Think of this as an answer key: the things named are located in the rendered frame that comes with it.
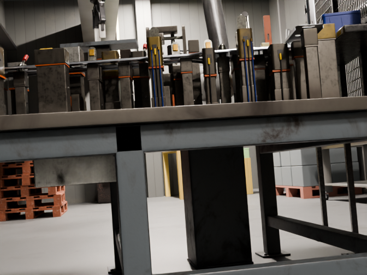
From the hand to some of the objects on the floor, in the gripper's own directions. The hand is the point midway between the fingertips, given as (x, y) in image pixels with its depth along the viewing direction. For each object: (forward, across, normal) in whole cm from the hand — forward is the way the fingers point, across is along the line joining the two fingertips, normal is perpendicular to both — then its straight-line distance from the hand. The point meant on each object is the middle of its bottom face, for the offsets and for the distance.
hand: (99, 34), depth 263 cm
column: (+122, -13, +63) cm, 138 cm away
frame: (+122, +48, +35) cm, 135 cm away
